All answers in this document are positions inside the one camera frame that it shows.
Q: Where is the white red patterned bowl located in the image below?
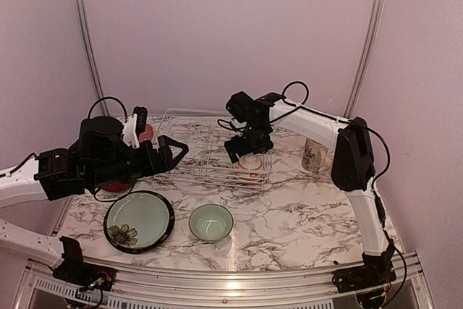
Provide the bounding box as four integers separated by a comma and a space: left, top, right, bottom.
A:
233, 154, 263, 182

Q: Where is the light green floral bowl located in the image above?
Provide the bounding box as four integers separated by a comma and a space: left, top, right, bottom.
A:
188, 204, 234, 242

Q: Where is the tall seashell ceramic mug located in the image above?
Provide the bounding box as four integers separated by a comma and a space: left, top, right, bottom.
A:
302, 138, 332, 173

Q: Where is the black striped large plate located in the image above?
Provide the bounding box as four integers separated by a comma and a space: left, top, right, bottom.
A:
103, 190, 176, 255

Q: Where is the pink dotted scalloped plate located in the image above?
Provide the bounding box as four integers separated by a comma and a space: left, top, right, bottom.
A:
138, 124, 154, 143

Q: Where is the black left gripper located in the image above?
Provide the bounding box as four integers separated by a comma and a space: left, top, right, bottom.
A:
88, 134, 189, 189

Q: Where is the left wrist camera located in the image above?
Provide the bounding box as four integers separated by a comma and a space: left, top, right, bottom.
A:
122, 106, 148, 149

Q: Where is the light green floral plate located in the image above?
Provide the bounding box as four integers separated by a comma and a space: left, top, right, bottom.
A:
105, 192, 173, 250

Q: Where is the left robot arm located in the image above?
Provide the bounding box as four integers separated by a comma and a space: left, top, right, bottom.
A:
1, 117, 189, 207

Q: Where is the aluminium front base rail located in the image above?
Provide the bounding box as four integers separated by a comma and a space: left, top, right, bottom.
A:
21, 256, 437, 309

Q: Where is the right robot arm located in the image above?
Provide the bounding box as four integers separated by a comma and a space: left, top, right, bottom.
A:
224, 91, 395, 286

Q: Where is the aluminium frame post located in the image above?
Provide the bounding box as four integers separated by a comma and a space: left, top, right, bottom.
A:
344, 0, 385, 118
75, 0, 105, 100

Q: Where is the left aluminium frame post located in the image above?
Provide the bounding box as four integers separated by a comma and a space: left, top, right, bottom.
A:
75, 0, 105, 100

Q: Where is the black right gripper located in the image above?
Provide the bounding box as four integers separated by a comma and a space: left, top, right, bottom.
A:
225, 122, 273, 163

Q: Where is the right aluminium frame post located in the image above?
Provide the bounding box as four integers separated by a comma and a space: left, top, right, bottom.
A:
344, 0, 385, 118

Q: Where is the red floral plate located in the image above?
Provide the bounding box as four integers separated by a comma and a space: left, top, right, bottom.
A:
101, 182, 132, 192

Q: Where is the white wire dish rack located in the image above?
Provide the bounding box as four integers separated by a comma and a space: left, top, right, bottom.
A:
148, 108, 273, 187

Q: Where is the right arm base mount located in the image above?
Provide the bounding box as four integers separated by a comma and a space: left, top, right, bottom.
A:
332, 240, 396, 293

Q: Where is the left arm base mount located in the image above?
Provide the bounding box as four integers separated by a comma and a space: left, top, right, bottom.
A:
53, 236, 116, 292

